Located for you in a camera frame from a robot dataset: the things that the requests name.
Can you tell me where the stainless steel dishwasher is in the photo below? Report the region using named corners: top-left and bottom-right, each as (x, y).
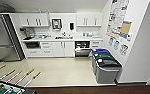
top-left (74, 40), bottom-right (94, 58)

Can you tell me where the white base cabinet door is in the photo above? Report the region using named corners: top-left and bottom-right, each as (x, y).
top-left (63, 41), bottom-right (76, 58)
top-left (51, 41), bottom-right (65, 58)

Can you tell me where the chrome sink faucet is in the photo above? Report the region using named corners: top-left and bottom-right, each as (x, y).
top-left (61, 31), bottom-right (68, 37)

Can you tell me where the steel paper towel dispenser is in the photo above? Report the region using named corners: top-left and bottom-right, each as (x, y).
top-left (51, 18), bottom-right (63, 31)

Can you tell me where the green lidded waste bin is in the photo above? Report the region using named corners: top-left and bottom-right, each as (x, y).
top-left (92, 53), bottom-right (118, 76)

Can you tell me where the dish rack with dishes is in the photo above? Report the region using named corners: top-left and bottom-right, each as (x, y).
top-left (32, 33), bottom-right (51, 40)

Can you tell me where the grey trash bin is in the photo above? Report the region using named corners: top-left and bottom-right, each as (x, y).
top-left (95, 61), bottom-right (123, 85)

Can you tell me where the black built-in microwave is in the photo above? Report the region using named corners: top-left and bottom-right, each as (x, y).
top-left (25, 41), bottom-right (41, 50)

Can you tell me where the blue bottle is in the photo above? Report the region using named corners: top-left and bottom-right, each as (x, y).
top-left (38, 8), bottom-right (43, 15)

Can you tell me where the stainless steel refrigerator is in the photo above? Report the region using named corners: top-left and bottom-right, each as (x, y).
top-left (0, 14), bottom-right (26, 63)

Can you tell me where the green foosball table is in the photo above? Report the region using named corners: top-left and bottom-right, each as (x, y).
top-left (0, 63), bottom-right (43, 94)

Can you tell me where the white wall cabinet door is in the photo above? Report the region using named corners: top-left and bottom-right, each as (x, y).
top-left (26, 13), bottom-right (39, 28)
top-left (93, 12), bottom-right (103, 27)
top-left (36, 13), bottom-right (50, 28)
top-left (76, 12), bottom-right (86, 27)
top-left (85, 12), bottom-right (95, 27)
top-left (18, 13), bottom-right (29, 28)

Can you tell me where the colourful wall poster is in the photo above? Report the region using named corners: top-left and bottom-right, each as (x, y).
top-left (106, 0), bottom-right (133, 42)

